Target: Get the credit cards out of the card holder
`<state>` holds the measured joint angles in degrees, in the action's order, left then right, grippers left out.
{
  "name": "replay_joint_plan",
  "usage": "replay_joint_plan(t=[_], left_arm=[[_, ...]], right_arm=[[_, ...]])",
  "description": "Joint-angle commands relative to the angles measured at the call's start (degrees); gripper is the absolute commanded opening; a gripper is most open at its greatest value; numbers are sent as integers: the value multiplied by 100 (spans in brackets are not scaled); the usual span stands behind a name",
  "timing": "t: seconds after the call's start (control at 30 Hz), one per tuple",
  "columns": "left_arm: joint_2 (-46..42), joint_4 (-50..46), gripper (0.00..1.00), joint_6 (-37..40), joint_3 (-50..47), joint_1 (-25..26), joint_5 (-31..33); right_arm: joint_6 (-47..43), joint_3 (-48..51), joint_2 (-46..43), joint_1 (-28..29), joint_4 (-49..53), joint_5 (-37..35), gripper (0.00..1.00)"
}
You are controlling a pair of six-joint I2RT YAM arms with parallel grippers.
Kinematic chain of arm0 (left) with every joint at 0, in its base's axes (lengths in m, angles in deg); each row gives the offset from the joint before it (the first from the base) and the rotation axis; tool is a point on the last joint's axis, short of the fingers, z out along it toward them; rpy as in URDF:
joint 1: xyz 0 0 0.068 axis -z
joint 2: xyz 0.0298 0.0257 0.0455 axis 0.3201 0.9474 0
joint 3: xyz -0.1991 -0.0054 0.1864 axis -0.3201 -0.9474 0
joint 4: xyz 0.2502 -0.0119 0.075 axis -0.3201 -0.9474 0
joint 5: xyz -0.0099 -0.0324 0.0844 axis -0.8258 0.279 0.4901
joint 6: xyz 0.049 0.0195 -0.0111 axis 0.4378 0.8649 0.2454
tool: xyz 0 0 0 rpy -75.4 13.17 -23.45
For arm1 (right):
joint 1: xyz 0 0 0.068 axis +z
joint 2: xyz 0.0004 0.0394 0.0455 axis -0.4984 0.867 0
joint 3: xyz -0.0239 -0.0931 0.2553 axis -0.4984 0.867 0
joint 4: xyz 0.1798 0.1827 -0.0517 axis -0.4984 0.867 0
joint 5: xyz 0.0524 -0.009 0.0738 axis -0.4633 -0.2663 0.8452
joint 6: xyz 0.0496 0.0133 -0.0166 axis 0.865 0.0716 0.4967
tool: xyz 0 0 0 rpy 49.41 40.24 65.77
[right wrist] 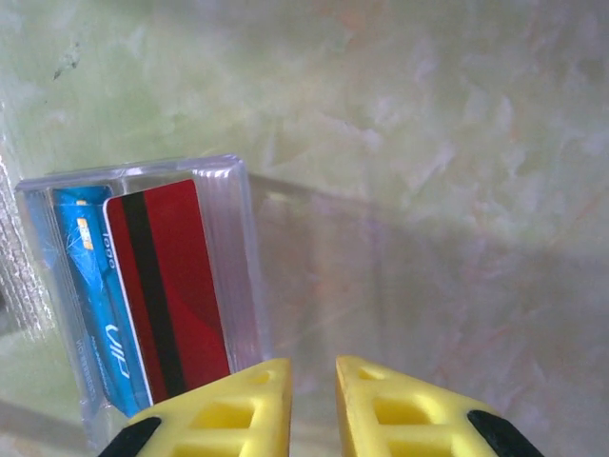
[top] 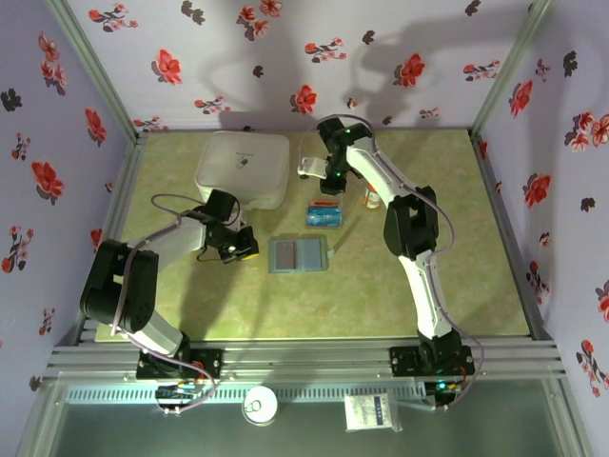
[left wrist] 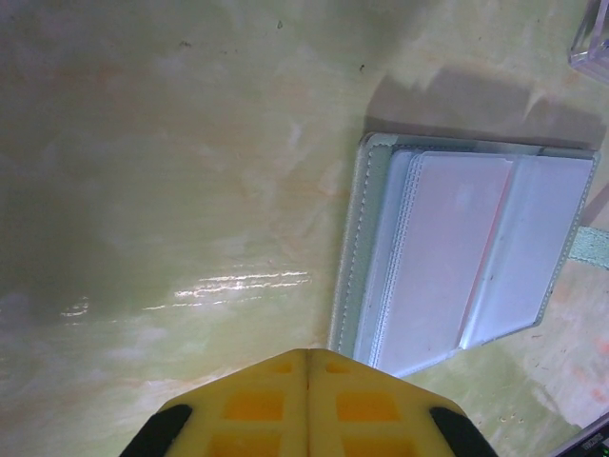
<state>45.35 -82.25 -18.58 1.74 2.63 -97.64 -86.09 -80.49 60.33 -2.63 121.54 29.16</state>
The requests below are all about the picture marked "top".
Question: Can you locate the blue credit card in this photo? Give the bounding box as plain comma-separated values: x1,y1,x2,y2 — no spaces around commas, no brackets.
306,208,344,229

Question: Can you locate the light green card holder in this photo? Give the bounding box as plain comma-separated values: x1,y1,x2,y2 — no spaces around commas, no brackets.
266,235,335,276

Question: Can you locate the orange-capped vitamin bottle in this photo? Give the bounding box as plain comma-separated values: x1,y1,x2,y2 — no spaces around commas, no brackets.
363,183,383,211

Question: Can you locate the white plastic medicine box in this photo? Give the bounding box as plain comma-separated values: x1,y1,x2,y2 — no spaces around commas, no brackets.
193,130,291,211

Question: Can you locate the white round tin can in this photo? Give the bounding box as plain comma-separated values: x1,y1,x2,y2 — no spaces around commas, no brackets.
241,385,280,427

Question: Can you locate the white tissue packet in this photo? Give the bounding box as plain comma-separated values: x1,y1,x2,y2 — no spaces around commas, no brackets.
343,392,403,434

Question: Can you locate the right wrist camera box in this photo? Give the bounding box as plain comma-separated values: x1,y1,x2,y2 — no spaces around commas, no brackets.
296,154,330,181

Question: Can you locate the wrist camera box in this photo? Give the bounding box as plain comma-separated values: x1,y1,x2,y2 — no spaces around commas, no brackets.
296,154,330,181
203,188,242,226

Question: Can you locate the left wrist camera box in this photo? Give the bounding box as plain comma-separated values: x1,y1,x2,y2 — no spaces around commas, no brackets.
203,188,242,226

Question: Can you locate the grey right arm cable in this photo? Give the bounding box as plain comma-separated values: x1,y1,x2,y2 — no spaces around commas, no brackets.
299,112,486,413

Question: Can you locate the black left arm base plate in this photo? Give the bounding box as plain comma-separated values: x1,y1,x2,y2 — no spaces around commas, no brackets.
136,346,225,381

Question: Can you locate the aluminium frame cross rail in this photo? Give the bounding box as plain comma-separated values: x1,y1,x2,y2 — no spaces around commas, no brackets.
42,338,570,383

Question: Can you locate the aluminium frame side rail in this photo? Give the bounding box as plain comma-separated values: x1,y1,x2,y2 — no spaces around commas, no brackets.
70,132,149,347
469,130,558,342

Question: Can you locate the white slotted cable duct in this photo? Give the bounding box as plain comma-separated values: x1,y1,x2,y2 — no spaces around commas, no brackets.
64,385,429,405

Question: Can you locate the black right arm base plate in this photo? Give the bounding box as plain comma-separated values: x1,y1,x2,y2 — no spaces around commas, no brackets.
388,345,476,378

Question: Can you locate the aluminium frame post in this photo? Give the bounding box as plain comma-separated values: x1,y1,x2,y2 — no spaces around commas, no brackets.
469,0,558,137
45,0,147,142

